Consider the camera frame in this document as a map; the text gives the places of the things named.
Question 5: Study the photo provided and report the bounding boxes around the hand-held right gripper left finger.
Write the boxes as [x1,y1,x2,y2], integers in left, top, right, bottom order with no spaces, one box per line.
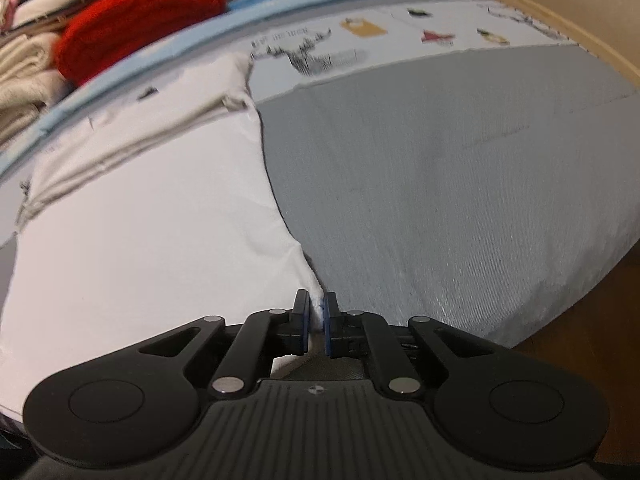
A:
[136,288,312,401]

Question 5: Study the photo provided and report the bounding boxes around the pink cloth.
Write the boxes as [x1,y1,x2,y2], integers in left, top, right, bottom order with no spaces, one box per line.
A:
[0,0,23,32]

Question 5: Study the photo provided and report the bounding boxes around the cream folded blanket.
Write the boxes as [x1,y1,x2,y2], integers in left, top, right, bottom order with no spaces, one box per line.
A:
[0,30,77,153]

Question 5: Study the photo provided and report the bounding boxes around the printed blue bed sheet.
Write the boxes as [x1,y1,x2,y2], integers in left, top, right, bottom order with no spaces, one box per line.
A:
[0,0,586,253]

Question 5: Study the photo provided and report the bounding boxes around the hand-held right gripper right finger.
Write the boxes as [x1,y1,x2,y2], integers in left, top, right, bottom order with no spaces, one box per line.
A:
[322,290,507,401]

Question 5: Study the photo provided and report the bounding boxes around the grey printed bed sheet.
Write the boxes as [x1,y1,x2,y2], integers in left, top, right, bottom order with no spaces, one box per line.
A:
[0,42,640,351]

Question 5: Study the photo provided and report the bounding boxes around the white t-shirt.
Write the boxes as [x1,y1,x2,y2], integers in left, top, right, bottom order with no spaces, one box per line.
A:
[0,52,323,413]

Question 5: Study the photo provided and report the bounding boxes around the red knitted cloth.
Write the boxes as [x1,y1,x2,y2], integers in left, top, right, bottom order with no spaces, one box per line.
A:
[54,0,229,89]

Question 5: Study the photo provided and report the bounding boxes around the beige bed frame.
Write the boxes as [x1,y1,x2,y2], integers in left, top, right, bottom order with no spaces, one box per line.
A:
[462,0,640,93]

